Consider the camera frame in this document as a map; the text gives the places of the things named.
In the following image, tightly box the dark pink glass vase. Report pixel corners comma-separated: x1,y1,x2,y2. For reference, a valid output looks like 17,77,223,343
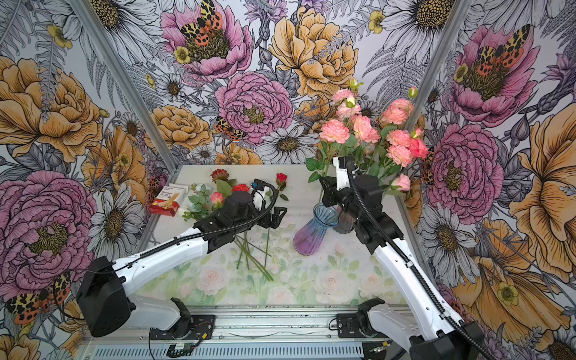
334,209,356,234

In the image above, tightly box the blue purple glass vase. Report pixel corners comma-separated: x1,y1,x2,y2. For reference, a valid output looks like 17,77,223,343
292,203,339,256

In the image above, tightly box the pink carnation stem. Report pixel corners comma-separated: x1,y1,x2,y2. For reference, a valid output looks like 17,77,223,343
332,77,362,122
305,115,382,183

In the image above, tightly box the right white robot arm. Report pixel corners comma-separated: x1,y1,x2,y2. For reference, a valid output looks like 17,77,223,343
320,156,491,359

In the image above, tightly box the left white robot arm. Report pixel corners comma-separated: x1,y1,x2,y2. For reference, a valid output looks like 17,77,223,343
76,179,287,339

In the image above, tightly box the small dark red rose stem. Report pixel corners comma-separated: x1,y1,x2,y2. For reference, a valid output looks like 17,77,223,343
265,172,287,261

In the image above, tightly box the pink rose bunch on table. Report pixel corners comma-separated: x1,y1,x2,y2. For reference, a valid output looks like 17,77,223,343
233,232,274,281

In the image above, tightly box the dark red flower stem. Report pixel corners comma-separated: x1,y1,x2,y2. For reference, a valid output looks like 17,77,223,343
211,169,238,196

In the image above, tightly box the green eucalyptus sprig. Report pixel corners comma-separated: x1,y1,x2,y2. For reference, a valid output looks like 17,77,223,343
178,184,225,221

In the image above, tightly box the red white snack box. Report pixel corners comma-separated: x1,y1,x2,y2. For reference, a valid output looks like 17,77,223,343
149,183,189,217

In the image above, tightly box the white vent grille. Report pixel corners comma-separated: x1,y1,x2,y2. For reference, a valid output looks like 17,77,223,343
91,343,365,360

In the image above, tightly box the aluminium front rail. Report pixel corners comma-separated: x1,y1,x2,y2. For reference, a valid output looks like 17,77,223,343
80,307,469,345

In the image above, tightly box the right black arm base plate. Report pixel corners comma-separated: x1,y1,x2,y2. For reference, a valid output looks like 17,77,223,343
336,313,388,338

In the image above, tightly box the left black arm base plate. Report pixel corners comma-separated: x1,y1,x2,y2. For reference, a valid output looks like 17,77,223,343
149,315,216,341

